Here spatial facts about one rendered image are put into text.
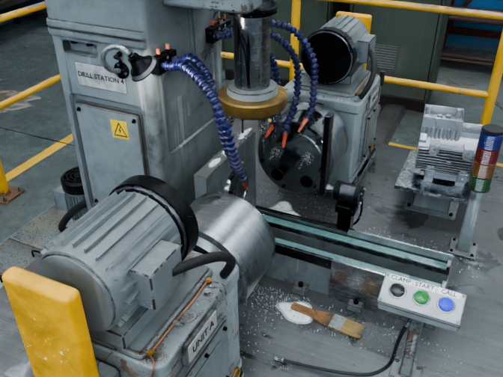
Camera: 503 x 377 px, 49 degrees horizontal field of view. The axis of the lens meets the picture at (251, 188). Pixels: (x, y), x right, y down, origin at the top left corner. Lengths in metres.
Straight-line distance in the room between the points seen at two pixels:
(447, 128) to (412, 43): 2.71
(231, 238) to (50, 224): 1.54
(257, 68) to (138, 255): 0.63
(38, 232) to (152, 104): 1.35
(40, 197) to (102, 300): 2.82
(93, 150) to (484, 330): 1.14
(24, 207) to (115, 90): 2.26
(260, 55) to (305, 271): 0.61
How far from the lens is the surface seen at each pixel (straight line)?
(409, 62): 4.55
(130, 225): 0.92
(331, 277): 1.52
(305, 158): 1.65
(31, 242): 2.55
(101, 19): 1.37
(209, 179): 1.43
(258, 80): 1.36
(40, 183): 3.81
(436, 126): 1.82
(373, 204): 1.96
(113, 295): 0.87
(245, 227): 1.25
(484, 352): 1.53
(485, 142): 1.61
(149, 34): 1.32
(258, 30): 1.32
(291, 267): 1.56
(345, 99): 1.84
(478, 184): 1.67
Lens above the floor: 1.88
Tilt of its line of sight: 33 degrees down
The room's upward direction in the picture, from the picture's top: straight up
